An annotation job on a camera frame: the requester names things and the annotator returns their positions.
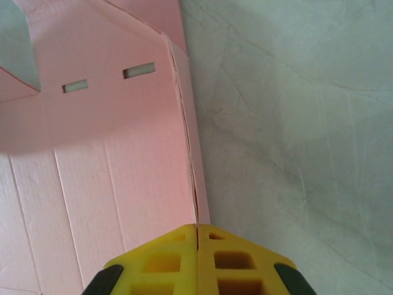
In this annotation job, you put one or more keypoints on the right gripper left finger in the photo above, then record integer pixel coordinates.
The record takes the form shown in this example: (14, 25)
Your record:
(165, 267)

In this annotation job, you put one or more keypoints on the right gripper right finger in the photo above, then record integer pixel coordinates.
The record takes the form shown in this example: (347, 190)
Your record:
(233, 270)

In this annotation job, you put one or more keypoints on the pink paper box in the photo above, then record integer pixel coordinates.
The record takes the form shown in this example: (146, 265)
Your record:
(107, 153)

